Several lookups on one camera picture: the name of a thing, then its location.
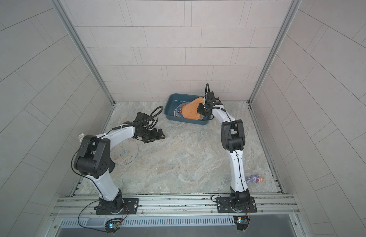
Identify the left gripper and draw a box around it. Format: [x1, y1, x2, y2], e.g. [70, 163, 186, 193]
[138, 128, 167, 143]

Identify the orange round coaster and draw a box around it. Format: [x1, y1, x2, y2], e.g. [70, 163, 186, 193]
[182, 97, 204, 120]

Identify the blue bear coaster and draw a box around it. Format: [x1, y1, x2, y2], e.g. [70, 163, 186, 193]
[174, 103, 187, 118]

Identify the teal storage box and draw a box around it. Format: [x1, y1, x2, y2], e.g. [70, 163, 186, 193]
[164, 93, 210, 125]

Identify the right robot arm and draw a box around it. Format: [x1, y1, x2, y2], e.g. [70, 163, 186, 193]
[197, 85, 251, 212]

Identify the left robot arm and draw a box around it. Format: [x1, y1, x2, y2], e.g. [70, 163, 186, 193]
[71, 106, 166, 214]

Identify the pale butterfly coaster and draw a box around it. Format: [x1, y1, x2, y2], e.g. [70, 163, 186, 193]
[110, 139, 139, 166]

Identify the glitter microphone on stand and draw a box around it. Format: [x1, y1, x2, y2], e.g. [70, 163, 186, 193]
[78, 133, 85, 143]

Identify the small purple toy figure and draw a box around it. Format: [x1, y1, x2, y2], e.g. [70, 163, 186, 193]
[246, 174, 263, 184]

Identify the left controller board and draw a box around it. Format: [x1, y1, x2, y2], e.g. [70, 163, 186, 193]
[105, 218, 123, 234]

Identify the controller board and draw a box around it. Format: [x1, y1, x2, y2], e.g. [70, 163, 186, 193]
[233, 215, 250, 231]
[105, 218, 123, 234]

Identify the right controller board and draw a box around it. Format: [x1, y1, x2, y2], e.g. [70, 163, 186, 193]
[233, 215, 250, 231]

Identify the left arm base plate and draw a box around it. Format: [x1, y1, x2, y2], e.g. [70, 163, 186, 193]
[94, 197, 139, 215]

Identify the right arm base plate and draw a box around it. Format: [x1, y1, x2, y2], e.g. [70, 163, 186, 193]
[215, 197, 257, 213]

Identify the aluminium mounting rail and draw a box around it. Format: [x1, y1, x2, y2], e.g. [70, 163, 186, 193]
[50, 193, 299, 218]

